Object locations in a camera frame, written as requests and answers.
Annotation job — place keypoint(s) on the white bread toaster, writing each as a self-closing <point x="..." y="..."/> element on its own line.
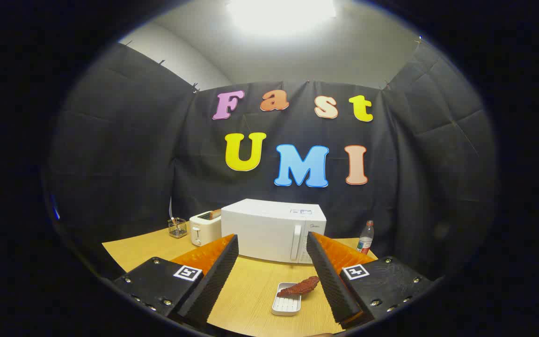
<point x="206" y="230"/>

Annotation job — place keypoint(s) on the white toaster oven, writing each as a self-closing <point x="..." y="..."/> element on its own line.
<point x="260" y="229"/>

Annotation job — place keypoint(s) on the clear plastic water bottle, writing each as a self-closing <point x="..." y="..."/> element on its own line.
<point x="366" y="241"/>

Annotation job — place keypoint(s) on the brown toast slice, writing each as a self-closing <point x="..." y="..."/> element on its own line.
<point x="214" y="214"/>

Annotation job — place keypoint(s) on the small white ribbed plate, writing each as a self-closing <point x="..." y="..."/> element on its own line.
<point x="286" y="305"/>

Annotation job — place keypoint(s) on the reddish brown meat strip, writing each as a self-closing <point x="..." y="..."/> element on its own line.
<point x="300" y="287"/>

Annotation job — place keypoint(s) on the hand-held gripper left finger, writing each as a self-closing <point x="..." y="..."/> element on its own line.
<point x="215" y="276"/>

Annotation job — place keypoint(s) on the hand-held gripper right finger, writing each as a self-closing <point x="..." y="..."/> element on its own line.
<point x="328" y="276"/>

